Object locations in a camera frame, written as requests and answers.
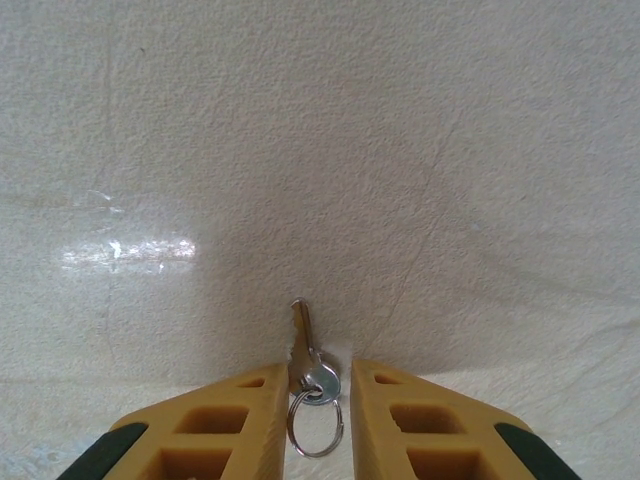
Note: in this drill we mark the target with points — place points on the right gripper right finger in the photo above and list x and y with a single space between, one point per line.
370 425

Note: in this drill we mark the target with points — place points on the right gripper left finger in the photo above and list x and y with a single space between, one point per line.
270 425

